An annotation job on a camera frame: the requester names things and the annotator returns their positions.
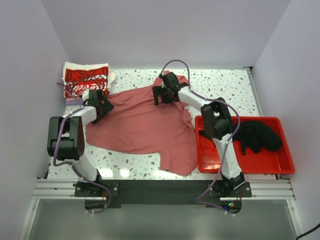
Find folded lavender shirt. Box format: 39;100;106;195
65;100;84;106

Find folded light pink shirt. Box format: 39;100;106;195
65;97;83;103

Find red plastic tray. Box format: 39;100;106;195
194;115;295;175

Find folded red print white shirt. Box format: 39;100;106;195
62;61;116;98

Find black power cable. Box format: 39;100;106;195
296;223;320;240

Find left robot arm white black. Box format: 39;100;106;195
47;90;114;196

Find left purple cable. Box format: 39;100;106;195
52;82;112;215

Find pink t shirt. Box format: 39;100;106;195
85;77;197;176

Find purple cable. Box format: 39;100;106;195
52;82;112;215
158;59;242;215

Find black t shirt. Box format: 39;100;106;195
198;119;283;155

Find aluminium frame rail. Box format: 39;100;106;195
31;179;296;200

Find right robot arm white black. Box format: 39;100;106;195
152;72;245;197

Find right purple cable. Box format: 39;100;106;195
158;59;242;215

